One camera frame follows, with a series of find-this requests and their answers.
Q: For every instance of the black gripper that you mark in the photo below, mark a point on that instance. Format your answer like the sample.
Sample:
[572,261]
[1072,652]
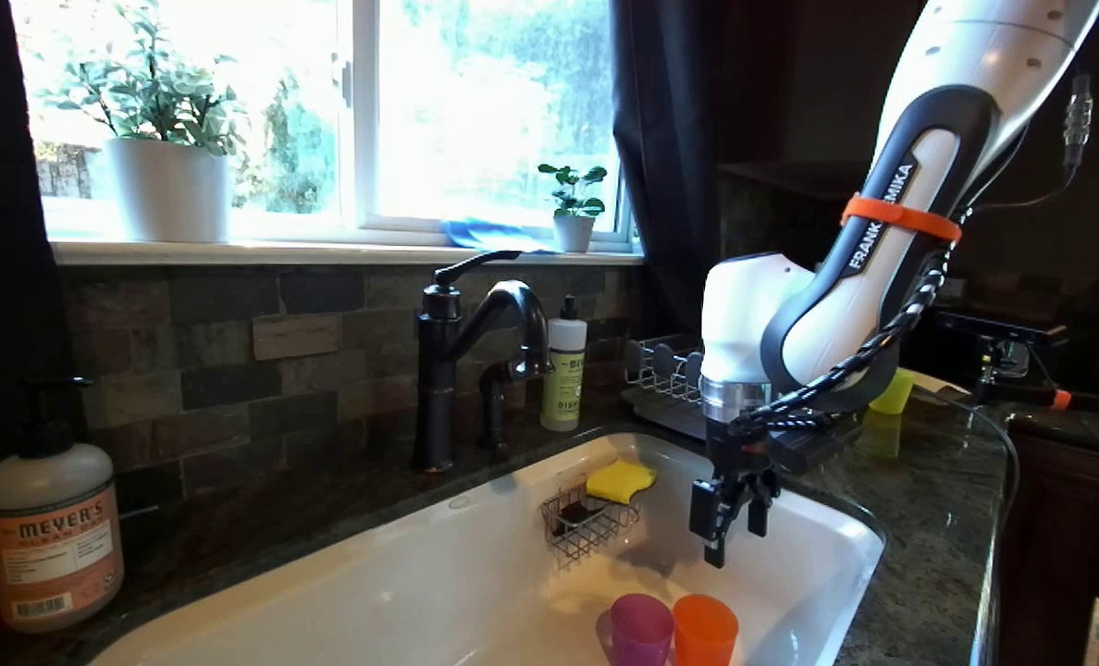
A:
[743,452]

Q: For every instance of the orange plastic cup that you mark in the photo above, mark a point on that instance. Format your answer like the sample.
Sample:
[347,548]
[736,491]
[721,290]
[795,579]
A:
[706,630]

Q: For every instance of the purple plastic cup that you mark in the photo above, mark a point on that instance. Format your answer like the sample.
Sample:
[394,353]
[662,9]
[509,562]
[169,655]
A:
[638,626]

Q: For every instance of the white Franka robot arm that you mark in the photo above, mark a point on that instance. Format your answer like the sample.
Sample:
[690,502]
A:
[906,236]

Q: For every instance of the stainless steel dish rack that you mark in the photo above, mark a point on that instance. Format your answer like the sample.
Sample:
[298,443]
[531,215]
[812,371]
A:
[664,371]

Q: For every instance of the green dish soap bottle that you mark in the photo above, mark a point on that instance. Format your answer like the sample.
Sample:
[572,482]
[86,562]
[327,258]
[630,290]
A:
[564,377]

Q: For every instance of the white kitchen sink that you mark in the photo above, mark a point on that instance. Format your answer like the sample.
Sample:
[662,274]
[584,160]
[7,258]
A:
[449,579]

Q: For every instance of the yellow sponge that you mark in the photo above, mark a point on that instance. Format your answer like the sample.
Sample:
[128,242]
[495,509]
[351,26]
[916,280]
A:
[620,478]

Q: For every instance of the yellow green object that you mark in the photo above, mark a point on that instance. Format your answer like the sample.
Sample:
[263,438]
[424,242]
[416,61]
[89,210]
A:
[892,395]

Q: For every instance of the small white potted plant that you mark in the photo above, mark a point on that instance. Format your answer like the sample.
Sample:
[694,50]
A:
[572,223]

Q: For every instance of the dark bronze faucet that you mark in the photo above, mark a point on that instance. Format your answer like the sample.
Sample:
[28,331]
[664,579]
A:
[440,356]

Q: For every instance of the blue cloth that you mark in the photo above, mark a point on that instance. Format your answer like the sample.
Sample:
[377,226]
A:
[489,236]

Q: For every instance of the large white potted plant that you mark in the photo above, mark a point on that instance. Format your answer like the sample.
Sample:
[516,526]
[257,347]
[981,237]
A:
[163,187]

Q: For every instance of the Meyer's hand soap bottle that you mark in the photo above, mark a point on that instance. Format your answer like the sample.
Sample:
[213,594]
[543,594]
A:
[54,543]

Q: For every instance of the white window frame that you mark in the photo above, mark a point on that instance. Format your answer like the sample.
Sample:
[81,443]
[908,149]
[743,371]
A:
[366,124]

